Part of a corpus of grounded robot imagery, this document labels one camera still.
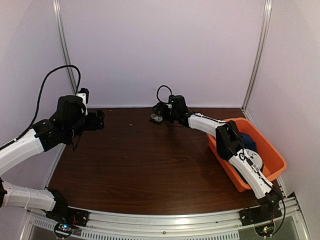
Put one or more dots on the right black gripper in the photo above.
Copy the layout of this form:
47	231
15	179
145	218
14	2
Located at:
159	106

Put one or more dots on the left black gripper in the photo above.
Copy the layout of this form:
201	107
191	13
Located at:
92	125

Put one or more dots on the black brooch display box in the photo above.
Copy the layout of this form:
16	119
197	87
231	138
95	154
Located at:
153	121

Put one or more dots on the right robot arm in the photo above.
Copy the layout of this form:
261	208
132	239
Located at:
229	146

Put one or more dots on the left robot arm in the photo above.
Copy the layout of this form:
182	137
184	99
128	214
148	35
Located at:
70	120

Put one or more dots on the navy white clothing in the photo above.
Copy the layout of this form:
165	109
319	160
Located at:
252	149

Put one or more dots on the left circuit board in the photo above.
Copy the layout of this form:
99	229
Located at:
63	230

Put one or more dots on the circuit board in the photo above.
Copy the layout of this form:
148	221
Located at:
265	230
63	230

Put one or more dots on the orange plastic bin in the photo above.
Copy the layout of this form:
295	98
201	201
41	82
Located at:
274	163

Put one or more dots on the right circuit board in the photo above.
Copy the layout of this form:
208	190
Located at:
265	230

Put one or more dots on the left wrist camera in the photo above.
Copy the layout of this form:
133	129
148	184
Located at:
84	95

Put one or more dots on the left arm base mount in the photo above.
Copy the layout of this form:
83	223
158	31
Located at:
73	217

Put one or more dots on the left aluminium frame post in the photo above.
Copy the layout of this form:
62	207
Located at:
63	44

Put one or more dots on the aluminium frame post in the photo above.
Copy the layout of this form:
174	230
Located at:
263	36
63	44

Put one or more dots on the front aluminium rail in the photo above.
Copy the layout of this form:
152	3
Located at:
223	225

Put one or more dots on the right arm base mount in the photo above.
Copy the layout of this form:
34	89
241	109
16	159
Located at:
256	215

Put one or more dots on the right aluminium frame post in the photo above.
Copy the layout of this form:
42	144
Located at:
263	36

